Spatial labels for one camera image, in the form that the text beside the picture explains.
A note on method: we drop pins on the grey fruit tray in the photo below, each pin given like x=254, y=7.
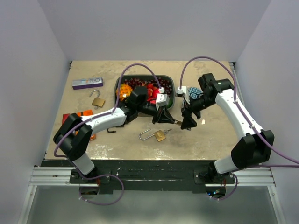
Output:
x=144, y=77

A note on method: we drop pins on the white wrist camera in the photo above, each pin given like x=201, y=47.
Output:
x=181, y=92
x=162, y=99

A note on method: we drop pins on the small brass open padlock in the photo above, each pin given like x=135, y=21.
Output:
x=97, y=102

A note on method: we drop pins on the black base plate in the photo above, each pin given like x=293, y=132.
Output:
x=148, y=175

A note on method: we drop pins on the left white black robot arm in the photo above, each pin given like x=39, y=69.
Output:
x=74, y=134

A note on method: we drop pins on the dark grapes bunch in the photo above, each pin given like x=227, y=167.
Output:
x=151, y=83

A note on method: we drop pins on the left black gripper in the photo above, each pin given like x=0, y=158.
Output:
x=162, y=116

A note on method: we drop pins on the green lime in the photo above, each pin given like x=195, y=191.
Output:
x=170, y=103

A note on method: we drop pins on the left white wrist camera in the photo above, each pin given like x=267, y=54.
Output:
x=162, y=99

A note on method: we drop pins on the purple silver toothpaste box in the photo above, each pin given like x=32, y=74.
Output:
x=87, y=83

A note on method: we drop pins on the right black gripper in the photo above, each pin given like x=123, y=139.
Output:
x=188, y=121

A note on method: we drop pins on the toy pineapple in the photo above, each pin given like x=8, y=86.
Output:
x=124, y=91

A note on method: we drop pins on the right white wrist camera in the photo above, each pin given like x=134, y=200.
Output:
x=181, y=92

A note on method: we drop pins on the red small box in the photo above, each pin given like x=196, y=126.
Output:
x=64, y=117

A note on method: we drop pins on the red apple back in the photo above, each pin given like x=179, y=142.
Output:
x=152, y=93

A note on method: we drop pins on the orange razor package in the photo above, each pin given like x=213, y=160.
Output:
x=87, y=113

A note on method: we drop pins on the red apple front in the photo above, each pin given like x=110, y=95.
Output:
x=152, y=100

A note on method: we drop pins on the red apple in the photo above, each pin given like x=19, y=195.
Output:
x=152, y=93
x=152, y=100

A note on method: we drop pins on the brass long-shackle padlock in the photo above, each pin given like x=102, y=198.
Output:
x=159, y=135

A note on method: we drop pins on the blue chevron sponge pack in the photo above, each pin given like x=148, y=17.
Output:
x=194, y=93

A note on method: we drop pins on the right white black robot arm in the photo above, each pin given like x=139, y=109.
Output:
x=253, y=146

